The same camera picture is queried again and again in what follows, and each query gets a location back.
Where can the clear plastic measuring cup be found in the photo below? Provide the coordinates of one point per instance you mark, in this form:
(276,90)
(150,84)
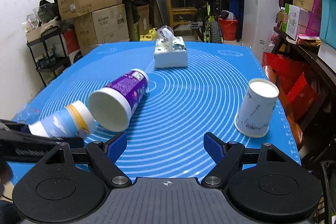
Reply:
(28,115)

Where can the bicycle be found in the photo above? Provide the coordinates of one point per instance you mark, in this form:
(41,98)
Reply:
(204,24)

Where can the large cardboard box bottom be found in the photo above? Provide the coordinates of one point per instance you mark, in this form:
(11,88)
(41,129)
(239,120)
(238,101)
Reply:
(108,25)

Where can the wooden chair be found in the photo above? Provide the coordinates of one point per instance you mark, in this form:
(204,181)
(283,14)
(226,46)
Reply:
(179,16)

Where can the red bucket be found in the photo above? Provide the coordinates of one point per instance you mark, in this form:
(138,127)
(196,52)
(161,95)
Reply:
(229,29)

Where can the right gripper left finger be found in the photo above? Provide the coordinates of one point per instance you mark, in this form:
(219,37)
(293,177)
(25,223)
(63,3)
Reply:
(102,160)

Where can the tissue box with tissue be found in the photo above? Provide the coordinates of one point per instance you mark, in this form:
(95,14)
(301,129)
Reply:
(170,50)

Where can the white chest freezer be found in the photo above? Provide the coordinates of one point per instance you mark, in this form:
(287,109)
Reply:
(258,23)

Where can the blue white paper cup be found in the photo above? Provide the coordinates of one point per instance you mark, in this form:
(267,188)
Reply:
(73,121)

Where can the black shelf rack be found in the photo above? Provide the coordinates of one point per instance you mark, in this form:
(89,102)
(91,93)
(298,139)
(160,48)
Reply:
(50,61)

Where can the purple paper cup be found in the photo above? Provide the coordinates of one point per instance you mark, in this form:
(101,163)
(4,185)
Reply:
(113,105)

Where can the yellow toy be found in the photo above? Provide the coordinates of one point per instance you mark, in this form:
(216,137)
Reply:
(151,36)

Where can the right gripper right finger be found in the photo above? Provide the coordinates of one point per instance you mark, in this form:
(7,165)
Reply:
(226,156)

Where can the teal plastic bin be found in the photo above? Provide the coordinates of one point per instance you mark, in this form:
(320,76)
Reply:
(328,23)

